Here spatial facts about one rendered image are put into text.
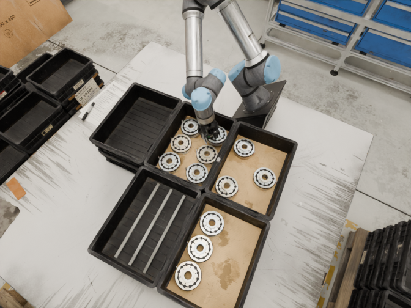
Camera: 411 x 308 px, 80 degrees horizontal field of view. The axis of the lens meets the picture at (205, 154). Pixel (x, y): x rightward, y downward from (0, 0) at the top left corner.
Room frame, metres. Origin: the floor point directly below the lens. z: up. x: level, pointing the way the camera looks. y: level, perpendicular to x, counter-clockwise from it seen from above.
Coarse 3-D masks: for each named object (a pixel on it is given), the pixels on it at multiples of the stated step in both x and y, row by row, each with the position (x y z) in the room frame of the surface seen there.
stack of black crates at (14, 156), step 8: (0, 136) 0.99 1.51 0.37; (0, 144) 0.95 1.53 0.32; (8, 144) 0.97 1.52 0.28; (0, 152) 0.91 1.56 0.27; (8, 152) 0.91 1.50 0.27; (16, 152) 0.91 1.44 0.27; (24, 152) 0.85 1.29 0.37; (0, 160) 0.84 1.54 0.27; (8, 160) 0.84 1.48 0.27; (16, 160) 0.84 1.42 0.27; (24, 160) 0.81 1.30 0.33; (0, 168) 0.78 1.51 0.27; (8, 168) 0.77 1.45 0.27; (16, 168) 0.74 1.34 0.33; (0, 176) 0.71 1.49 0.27; (8, 176) 0.68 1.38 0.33; (0, 184) 0.63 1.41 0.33
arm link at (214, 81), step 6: (210, 72) 0.73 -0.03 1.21; (216, 72) 0.72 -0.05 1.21; (222, 72) 0.73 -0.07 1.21; (204, 78) 0.72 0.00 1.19; (210, 78) 0.69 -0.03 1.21; (216, 78) 0.69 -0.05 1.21; (222, 78) 0.70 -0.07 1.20; (198, 84) 0.71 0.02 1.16; (204, 84) 0.67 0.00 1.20; (210, 84) 0.67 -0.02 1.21; (216, 84) 0.67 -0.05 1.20; (222, 84) 0.69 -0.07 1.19; (216, 90) 0.65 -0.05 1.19; (216, 96) 0.64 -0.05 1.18
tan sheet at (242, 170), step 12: (228, 156) 0.55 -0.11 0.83; (252, 156) 0.55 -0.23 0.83; (264, 156) 0.55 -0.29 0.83; (276, 156) 0.55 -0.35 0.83; (228, 168) 0.49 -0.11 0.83; (240, 168) 0.49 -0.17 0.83; (252, 168) 0.49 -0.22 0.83; (276, 168) 0.48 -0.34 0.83; (216, 180) 0.43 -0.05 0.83; (240, 180) 0.42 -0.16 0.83; (252, 180) 0.42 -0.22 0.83; (276, 180) 0.42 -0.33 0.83; (240, 192) 0.36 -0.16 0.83; (252, 192) 0.36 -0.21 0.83; (264, 192) 0.36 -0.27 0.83; (252, 204) 0.31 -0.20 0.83; (264, 204) 0.31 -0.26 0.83
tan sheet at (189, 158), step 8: (200, 136) 0.67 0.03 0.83; (192, 144) 0.62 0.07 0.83; (200, 144) 0.62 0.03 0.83; (208, 144) 0.62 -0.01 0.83; (192, 152) 0.58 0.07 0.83; (184, 160) 0.53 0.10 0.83; (192, 160) 0.53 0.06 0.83; (184, 168) 0.49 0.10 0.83; (208, 168) 0.49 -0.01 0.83; (184, 176) 0.45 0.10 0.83
